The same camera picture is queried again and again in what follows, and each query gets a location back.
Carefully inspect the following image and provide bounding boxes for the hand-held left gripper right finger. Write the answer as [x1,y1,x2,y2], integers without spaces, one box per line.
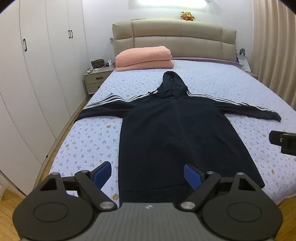
[180,163,267,212]

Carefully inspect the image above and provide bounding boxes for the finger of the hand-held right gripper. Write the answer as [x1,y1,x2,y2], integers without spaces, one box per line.
[269,131,296,156]

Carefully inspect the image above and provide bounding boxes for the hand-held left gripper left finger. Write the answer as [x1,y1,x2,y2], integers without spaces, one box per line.
[28,161,117,212]

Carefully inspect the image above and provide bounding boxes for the dark navy striped hoodie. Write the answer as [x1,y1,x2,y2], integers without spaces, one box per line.
[75,71,282,205]

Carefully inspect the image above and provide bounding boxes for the bed with floral quilt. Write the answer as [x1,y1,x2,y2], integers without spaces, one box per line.
[48,58,296,205]

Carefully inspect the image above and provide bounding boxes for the white tote bag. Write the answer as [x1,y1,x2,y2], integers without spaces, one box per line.
[236,49,251,73]

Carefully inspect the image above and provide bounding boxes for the beige curtain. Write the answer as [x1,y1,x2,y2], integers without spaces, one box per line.
[252,0,296,100]

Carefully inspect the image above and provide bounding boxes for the grey nightstand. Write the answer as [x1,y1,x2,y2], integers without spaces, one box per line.
[84,66,115,94]

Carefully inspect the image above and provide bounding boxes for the white wardrobe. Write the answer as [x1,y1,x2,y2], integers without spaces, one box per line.
[0,0,93,197]

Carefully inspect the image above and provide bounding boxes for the brown patterned bag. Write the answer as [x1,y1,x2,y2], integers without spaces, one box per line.
[91,59,107,69]

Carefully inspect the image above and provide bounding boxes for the folded pink blanket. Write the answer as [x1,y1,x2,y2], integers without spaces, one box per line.
[115,46,174,71]

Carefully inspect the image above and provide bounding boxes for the beige padded headboard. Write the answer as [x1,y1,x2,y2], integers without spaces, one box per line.
[112,20,237,63]

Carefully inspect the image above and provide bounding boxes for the orange plush toy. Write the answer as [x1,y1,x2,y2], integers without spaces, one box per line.
[180,10,195,22]

